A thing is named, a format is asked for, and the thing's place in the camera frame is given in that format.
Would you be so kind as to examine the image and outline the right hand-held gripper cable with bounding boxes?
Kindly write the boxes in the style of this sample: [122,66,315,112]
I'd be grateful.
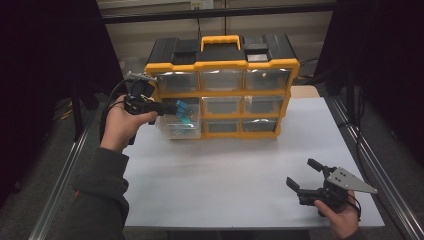
[346,194,363,222]

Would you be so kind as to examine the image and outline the black horizontal bar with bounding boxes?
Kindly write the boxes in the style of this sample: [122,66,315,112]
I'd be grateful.
[101,3,336,24]

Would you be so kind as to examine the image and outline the clear plastic drawer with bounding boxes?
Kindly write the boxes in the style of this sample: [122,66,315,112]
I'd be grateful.
[155,97,203,140]

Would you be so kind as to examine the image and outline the yellow cable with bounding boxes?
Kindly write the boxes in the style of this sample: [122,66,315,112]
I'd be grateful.
[53,99,74,122]

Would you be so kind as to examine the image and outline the person's right hand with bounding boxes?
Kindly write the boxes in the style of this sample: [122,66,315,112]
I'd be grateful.
[313,189,362,239]

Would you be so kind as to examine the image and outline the yellow and black organizer case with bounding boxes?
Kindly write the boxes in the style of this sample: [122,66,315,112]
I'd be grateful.
[143,34,301,140]

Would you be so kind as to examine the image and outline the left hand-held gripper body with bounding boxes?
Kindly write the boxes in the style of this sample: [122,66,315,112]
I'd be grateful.
[123,71,165,117]

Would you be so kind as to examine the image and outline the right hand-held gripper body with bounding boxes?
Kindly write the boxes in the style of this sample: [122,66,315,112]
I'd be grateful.
[297,165,379,212]

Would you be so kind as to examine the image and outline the set of closed clear drawers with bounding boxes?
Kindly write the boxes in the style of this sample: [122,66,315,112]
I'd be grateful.
[154,69,292,134]

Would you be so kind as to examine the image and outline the aluminium rail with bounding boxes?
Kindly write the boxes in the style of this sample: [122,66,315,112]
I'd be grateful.
[328,96,424,240]
[28,123,91,240]

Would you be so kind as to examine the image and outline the white wall socket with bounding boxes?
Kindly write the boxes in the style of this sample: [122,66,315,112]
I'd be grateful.
[190,0,214,10]

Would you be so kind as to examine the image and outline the left hand-held gripper cable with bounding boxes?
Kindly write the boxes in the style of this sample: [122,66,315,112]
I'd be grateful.
[99,78,136,146]

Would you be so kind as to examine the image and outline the blue binder clip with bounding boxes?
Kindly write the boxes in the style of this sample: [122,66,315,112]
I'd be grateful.
[175,99,189,118]

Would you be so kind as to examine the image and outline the black hanging cable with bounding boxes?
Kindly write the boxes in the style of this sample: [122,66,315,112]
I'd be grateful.
[195,8,203,39]

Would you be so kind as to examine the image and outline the black metal stand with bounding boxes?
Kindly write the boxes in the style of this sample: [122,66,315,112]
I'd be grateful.
[71,79,84,141]

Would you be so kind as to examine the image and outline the black curtain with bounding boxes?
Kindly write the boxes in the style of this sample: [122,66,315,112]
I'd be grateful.
[314,0,424,168]
[0,0,129,208]

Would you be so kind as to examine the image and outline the person's left hand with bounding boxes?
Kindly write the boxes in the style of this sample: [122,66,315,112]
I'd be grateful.
[99,94,159,154]

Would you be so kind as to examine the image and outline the hand-held gripper cable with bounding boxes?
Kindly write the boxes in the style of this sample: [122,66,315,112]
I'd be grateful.
[346,194,363,222]
[99,78,136,146]

